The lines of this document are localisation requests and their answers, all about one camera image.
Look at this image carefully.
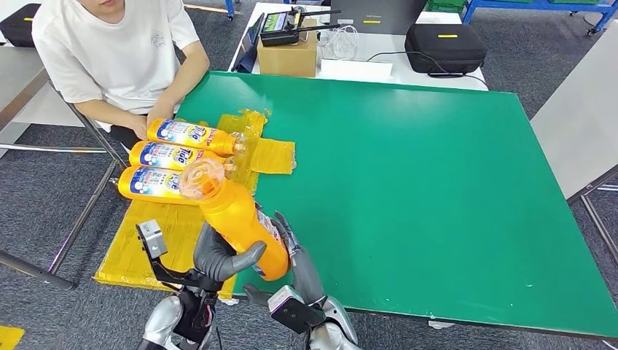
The grey table top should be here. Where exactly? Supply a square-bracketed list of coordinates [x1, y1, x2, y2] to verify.
[530, 24, 618, 201]

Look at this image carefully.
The yellow floor sticker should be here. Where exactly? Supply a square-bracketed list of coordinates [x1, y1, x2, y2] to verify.
[0, 324, 26, 350]

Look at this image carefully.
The orange detergent bottle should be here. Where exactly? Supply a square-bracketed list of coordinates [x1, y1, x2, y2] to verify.
[146, 118, 248, 157]
[128, 140, 238, 172]
[179, 158, 292, 283]
[117, 166, 201, 206]

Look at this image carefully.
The white flat box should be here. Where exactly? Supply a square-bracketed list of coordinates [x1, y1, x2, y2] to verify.
[319, 58, 394, 84]

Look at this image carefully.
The thin black cable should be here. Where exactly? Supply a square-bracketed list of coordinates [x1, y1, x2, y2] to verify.
[366, 50, 490, 90]

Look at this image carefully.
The steel frame table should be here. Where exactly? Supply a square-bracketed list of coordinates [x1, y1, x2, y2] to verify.
[0, 48, 131, 291]

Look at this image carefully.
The brown cardboard box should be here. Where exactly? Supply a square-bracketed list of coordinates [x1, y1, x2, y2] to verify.
[257, 19, 320, 79]

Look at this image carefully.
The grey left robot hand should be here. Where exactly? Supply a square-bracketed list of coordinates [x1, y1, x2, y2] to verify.
[192, 222, 267, 284]

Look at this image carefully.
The black remote controller with antennas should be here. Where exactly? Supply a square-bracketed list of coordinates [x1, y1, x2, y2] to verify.
[260, 8, 343, 48]

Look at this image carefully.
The white table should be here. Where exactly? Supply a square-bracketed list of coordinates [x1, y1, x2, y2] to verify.
[228, 4, 490, 93]

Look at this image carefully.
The white cable bundle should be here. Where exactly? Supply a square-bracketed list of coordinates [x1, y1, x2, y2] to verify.
[318, 26, 361, 61]

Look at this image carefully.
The grey laptop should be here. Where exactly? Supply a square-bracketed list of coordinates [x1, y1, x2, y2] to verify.
[330, 0, 430, 37]

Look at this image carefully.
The metal table frame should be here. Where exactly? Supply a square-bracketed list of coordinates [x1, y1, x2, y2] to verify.
[567, 166, 618, 267]

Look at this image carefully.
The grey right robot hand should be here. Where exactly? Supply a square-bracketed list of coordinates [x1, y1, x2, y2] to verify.
[243, 211, 329, 310]

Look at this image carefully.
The green plastic crate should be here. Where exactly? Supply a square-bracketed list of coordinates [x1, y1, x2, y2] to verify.
[424, 0, 469, 15]

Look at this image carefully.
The blue metal rack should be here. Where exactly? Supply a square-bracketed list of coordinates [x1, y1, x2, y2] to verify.
[461, 0, 618, 39]

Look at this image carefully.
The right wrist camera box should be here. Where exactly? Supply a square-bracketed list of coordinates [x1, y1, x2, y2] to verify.
[267, 284, 326, 335]

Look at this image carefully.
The person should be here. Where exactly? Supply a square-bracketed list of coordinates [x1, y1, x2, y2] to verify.
[31, 0, 212, 151]

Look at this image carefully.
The person's right hand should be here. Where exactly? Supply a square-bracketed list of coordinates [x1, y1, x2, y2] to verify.
[129, 115, 151, 142]

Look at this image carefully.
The person's left hand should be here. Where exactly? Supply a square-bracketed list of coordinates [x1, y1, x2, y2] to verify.
[145, 98, 177, 128]

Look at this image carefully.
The yellow tape mat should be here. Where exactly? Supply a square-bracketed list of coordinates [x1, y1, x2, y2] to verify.
[94, 109, 297, 300]

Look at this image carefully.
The black carry case yellow label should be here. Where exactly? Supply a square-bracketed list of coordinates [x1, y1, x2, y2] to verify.
[0, 3, 42, 48]
[404, 24, 488, 77]

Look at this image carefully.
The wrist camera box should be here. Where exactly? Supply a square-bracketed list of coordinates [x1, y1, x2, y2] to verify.
[135, 219, 194, 291]
[267, 284, 326, 335]

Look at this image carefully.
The dark tablet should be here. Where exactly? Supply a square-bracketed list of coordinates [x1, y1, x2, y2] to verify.
[231, 13, 267, 74]

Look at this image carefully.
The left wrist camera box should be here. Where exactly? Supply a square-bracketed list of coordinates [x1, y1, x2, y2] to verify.
[135, 219, 194, 291]

